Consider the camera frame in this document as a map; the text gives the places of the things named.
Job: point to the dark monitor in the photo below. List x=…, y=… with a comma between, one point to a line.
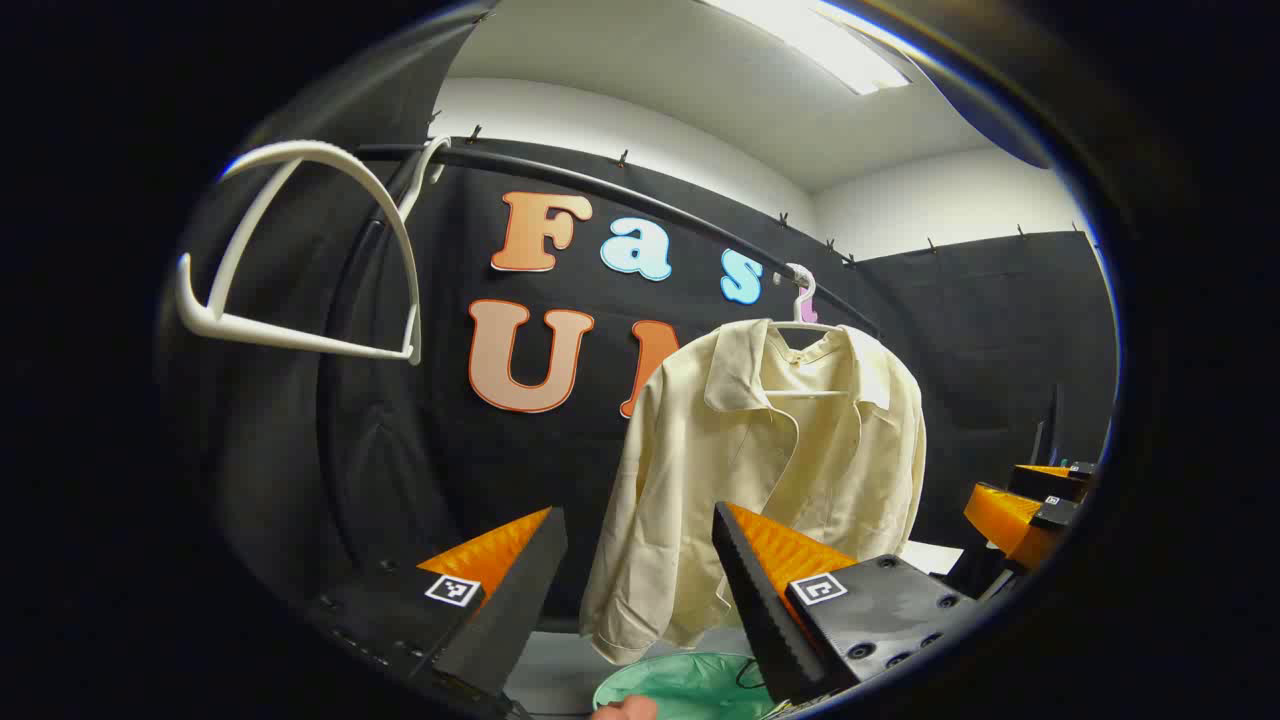
x=1046, y=430

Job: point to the white table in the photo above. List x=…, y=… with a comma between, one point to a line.
x=930, y=557

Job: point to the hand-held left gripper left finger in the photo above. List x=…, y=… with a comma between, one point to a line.
x=510, y=610

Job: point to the thin white clothes hanger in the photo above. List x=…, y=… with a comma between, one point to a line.
x=810, y=394

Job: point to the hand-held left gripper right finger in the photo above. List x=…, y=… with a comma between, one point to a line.
x=765, y=610

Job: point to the wide white clothes hanger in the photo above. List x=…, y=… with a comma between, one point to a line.
x=205, y=320

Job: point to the black backdrop cloth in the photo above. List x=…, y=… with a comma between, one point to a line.
x=500, y=470

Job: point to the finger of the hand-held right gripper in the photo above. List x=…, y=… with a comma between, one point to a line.
x=1010, y=520
x=1050, y=480

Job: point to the cream collared shirt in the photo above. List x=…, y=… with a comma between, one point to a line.
x=700, y=480

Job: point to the green laundry hamper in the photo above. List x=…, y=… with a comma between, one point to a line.
x=690, y=685

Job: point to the ceiling light panel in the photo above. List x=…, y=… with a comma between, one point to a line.
x=830, y=45

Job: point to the black clothes rail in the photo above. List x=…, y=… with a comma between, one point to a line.
x=600, y=188

